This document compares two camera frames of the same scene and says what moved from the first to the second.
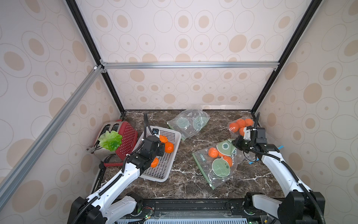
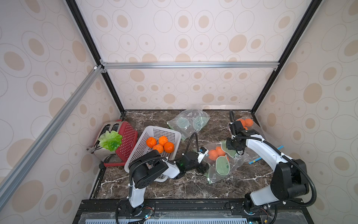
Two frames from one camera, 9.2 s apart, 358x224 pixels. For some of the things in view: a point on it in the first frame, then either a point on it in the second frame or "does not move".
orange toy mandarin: x=163 y=138 does not move
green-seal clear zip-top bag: x=217 y=163 does not move
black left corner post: x=93 y=48 does not move
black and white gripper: x=155 y=131 to x=203 y=152
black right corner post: x=309 y=14 does not move
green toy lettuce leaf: x=111 y=141 does not move
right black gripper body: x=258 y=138 to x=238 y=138
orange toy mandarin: x=169 y=147 does not move
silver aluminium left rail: x=8 y=185 does not move
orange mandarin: x=228 y=158 to x=220 y=152
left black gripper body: x=160 y=150 to x=196 y=166
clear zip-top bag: x=186 y=123 does not move
